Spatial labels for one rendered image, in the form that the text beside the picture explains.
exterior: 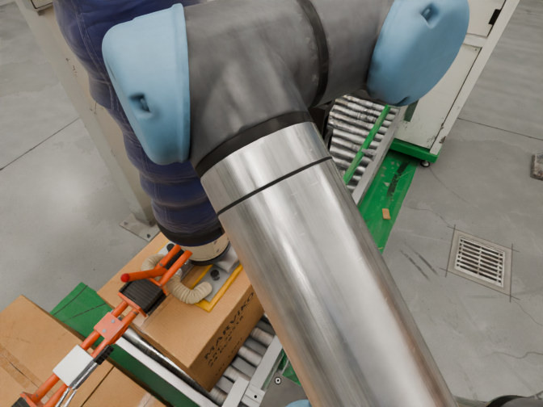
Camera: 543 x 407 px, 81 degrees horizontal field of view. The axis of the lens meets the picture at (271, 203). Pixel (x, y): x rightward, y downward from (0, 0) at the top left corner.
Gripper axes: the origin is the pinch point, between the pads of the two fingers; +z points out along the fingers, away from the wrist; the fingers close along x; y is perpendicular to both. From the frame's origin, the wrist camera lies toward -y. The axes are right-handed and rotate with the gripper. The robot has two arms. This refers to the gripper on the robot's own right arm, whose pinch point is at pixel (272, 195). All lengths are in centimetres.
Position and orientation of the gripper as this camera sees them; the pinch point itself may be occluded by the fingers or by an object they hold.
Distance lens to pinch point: 52.1
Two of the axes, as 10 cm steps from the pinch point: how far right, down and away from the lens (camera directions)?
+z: 0.0, 6.4, 7.7
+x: 4.6, -6.9, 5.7
